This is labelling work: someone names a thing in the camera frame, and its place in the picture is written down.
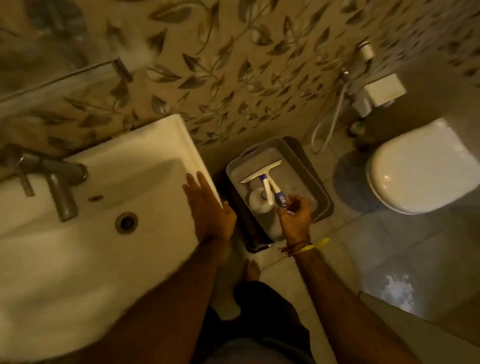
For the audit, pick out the person's right hand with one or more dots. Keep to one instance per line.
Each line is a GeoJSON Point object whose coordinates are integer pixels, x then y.
{"type": "Point", "coordinates": [298, 223]}

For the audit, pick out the person's left hand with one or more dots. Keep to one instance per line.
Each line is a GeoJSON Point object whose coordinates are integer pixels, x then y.
{"type": "Point", "coordinates": [210, 213]}

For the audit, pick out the white spray bottle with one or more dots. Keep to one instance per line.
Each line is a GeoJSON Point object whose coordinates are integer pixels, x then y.
{"type": "Point", "coordinates": [260, 200]}

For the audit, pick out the person's right forearm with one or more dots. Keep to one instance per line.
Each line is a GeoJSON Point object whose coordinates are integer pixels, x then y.
{"type": "Point", "coordinates": [337, 307]}

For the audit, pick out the person's left forearm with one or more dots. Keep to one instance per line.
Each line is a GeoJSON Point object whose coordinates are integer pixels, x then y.
{"type": "Point", "coordinates": [161, 300]}

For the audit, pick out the person's bare foot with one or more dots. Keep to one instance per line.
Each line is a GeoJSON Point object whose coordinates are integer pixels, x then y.
{"type": "Point", "coordinates": [251, 270]}

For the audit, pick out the person's dark clothing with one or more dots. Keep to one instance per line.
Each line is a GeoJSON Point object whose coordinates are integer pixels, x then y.
{"type": "Point", "coordinates": [262, 318]}

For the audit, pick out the yellow wristband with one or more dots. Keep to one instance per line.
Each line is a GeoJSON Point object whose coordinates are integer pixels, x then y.
{"type": "Point", "coordinates": [315, 245]}

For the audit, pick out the grey plastic basket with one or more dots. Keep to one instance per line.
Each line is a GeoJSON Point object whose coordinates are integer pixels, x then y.
{"type": "Point", "coordinates": [296, 161]}

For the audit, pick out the metal sink drain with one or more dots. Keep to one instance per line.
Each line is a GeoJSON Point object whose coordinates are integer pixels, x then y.
{"type": "Point", "coordinates": [126, 223]}

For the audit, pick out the white ceramic sink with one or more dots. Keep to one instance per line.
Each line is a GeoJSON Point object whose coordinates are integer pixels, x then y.
{"type": "Point", "coordinates": [93, 262]}

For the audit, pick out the white toilet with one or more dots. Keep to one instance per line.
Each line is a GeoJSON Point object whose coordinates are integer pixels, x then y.
{"type": "Point", "coordinates": [423, 168]}

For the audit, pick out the metal sink faucet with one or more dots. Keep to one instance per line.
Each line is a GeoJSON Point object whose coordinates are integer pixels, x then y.
{"type": "Point", "coordinates": [62, 191]}

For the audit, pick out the white bidet hand sprayer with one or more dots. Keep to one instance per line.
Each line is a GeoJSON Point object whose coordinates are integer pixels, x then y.
{"type": "Point", "coordinates": [366, 50]}

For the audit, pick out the glass wall shelf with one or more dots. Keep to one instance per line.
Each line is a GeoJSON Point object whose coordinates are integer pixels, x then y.
{"type": "Point", "coordinates": [48, 56]}

